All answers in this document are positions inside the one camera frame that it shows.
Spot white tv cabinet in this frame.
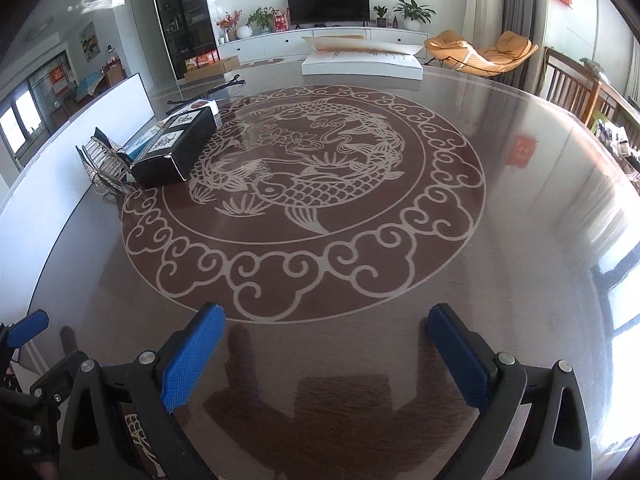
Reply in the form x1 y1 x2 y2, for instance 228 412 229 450
218 27 428 65

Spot blue white small box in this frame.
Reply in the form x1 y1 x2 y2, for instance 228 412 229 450
122 120 164 160

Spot black soap bar box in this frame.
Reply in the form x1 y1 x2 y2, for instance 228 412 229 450
130 106 217 188

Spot black eyeglasses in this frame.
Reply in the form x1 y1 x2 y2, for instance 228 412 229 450
166 74 246 107

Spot red flowers in vase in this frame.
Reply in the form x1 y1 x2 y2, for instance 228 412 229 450
216 10 242 42

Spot large white cardboard box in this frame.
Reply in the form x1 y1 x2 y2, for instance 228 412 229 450
0 74 154 323

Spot wooden dining chair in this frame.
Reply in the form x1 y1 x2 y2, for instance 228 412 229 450
536 47 639 146

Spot white covered floor fan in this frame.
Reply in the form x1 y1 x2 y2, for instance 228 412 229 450
461 0 503 48

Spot green potted plant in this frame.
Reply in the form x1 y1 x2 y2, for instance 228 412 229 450
394 0 437 32

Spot white colourful small box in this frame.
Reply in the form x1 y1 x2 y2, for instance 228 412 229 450
170 99 222 128

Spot black flat television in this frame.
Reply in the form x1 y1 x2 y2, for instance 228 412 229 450
288 0 371 25

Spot black display cabinet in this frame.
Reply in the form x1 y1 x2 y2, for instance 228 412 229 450
154 0 217 80

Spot brown cardboard carton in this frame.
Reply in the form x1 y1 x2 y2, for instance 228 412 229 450
184 55 240 84

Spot orange lounge chair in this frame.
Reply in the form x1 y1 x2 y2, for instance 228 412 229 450
425 29 538 77

